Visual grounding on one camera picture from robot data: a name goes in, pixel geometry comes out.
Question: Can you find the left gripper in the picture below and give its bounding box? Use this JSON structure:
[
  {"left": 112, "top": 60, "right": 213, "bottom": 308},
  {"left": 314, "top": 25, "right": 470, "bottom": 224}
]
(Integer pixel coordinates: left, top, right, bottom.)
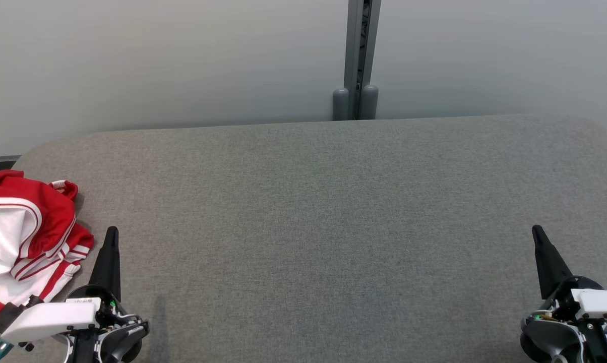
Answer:
[{"left": 0, "top": 226, "right": 150, "bottom": 346}]

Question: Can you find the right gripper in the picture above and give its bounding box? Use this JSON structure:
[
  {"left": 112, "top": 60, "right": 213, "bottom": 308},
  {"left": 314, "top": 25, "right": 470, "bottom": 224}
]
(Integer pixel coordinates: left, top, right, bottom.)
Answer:
[{"left": 523, "top": 225, "right": 607, "bottom": 323}]

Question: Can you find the grey cylindrical post foot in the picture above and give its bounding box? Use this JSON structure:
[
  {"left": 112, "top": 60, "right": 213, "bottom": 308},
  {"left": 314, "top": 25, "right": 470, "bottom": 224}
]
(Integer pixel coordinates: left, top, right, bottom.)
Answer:
[
  {"left": 332, "top": 87, "right": 350, "bottom": 122},
  {"left": 360, "top": 84, "right": 379, "bottom": 120}
]

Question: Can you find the red white basketball jersey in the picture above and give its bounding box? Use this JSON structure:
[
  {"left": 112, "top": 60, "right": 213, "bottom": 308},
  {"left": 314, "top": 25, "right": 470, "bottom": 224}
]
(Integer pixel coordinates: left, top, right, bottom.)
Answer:
[{"left": 0, "top": 194, "right": 95, "bottom": 321}]

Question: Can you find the grey metal partition post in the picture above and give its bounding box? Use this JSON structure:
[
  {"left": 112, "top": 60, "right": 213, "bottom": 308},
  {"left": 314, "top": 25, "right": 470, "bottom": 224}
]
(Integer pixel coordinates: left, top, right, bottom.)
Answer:
[{"left": 344, "top": 0, "right": 382, "bottom": 120}]

